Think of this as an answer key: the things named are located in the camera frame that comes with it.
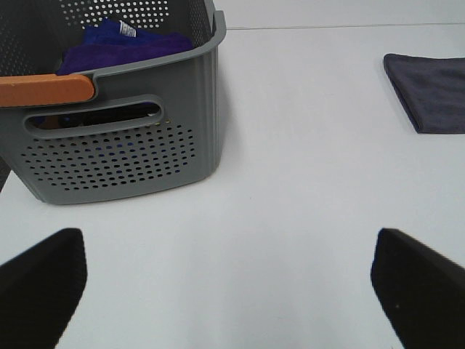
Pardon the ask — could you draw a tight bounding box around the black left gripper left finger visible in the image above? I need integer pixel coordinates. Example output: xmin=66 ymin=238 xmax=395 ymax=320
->
xmin=1 ymin=228 xmax=87 ymax=348

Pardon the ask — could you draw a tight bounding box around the folded dark grey towel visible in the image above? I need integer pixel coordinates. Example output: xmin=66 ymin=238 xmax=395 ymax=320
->
xmin=383 ymin=53 xmax=464 ymax=135

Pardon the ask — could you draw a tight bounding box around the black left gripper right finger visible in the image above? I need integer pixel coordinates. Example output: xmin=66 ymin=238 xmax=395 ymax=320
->
xmin=370 ymin=228 xmax=464 ymax=348

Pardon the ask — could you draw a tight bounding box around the purple towel in basket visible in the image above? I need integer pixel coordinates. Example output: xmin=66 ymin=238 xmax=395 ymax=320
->
xmin=56 ymin=33 xmax=193 ymax=76

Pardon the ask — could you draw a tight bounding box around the grey perforated plastic basket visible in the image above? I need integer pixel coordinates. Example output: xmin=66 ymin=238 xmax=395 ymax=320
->
xmin=1 ymin=1 xmax=226 ymax=204

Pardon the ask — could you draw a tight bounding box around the blue towel with label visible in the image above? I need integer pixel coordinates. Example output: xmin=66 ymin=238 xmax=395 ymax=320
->
xmin=82 ymin=18 xmax=157 ymax=46

